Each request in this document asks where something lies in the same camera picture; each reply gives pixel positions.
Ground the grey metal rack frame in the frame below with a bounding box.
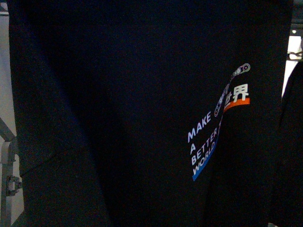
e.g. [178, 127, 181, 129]
[0, 120, 22, 227]

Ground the clear plastic clothes hanger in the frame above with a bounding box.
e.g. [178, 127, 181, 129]
[286, 43, 303, 61]

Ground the black printed t-shirt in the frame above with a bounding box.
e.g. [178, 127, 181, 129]
[271, 62, 303, 227]

